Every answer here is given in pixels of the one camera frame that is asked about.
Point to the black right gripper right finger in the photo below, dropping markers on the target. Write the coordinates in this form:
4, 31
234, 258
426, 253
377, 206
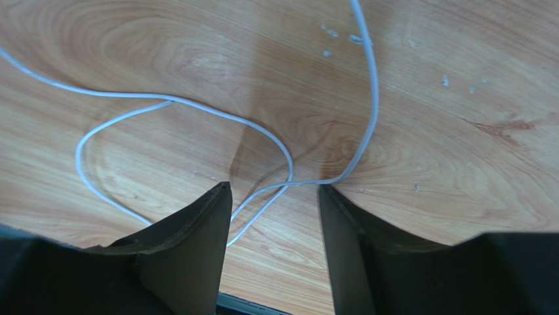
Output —
378, 268

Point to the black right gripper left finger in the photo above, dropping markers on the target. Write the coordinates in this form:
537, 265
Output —
171, 267

